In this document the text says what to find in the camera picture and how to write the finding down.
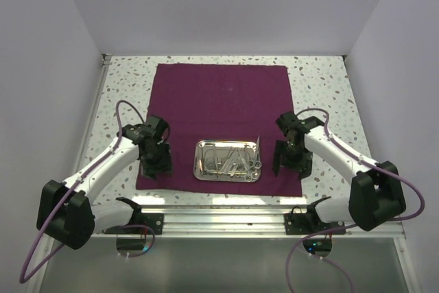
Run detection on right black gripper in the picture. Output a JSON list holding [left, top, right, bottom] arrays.
[[272, 139, 313, 180]]

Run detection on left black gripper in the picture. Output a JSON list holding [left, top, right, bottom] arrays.
[[140, 141, 172, 180]]

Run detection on purple cloth wrap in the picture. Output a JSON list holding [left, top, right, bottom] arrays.
[[136, 64, 302, 197]]

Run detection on steel scissors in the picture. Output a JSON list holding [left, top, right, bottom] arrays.
[[237, 148, 257, 183], [254, 137, 262, 169]]

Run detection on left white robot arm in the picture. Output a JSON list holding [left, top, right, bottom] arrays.
[[36, 116, 172, 250]]

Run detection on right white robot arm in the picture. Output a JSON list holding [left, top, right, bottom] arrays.
[[272, 112, 406, 233]]

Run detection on steel scissors in tray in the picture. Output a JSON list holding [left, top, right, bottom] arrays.
[[237, 148, 257, 183]]

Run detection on steel forceps in tray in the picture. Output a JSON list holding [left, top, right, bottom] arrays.
[[213, 147, 222, 174]]

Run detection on steel instrument tray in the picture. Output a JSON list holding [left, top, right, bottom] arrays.
[[193, 140, 262, 183]]

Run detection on steel tweezers in tray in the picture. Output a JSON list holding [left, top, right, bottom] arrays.
[[219, 148, 239, 175]]

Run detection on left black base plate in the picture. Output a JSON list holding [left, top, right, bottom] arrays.
[[103, 212, 164, 235]]

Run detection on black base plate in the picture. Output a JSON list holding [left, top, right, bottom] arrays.
[[103, 212, 164, 235], [283, 206, 346, 235]]

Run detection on aluminium front rail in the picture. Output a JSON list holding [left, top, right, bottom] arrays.
[[44, 205, 405, 239]]

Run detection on aluminium rail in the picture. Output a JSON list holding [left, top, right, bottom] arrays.
[[44, 205, 405, 239], [67, 54, 112, 177]]

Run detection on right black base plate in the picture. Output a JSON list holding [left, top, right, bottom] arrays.
[[283, 206, 346, 235]]

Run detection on aluminium left rail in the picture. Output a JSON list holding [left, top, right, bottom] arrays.
[[67, 54, 112, 177]]

